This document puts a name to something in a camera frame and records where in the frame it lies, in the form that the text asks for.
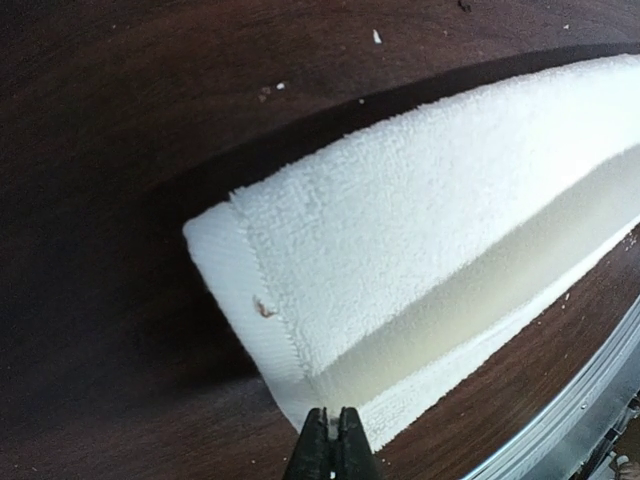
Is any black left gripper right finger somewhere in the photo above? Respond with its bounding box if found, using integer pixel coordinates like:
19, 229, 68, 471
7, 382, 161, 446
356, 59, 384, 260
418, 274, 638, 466
334, 407, 383, 480

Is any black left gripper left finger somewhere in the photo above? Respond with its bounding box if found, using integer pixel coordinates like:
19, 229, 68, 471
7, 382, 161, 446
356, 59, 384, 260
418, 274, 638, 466
285, 408, 332, 480

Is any white towel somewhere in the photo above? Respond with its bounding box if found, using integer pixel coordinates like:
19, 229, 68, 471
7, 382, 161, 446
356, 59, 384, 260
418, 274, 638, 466
183, 55, 639, 449

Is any aluminium front rail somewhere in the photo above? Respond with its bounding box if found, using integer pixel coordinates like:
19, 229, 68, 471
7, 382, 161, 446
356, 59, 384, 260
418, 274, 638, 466
466, 301, 639, 479

